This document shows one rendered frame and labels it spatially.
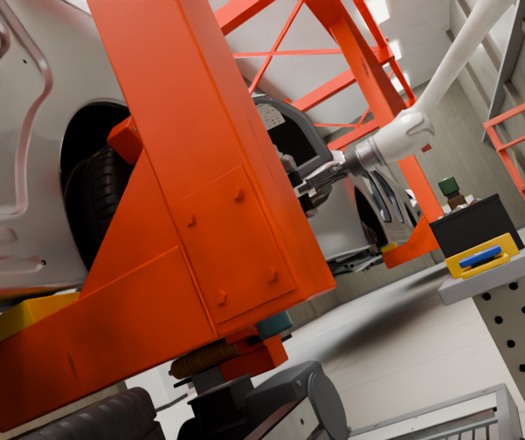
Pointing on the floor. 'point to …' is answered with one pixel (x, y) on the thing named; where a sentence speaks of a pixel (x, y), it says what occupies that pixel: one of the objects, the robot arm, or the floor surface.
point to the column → (524, 347)
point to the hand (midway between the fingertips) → (300, 191)
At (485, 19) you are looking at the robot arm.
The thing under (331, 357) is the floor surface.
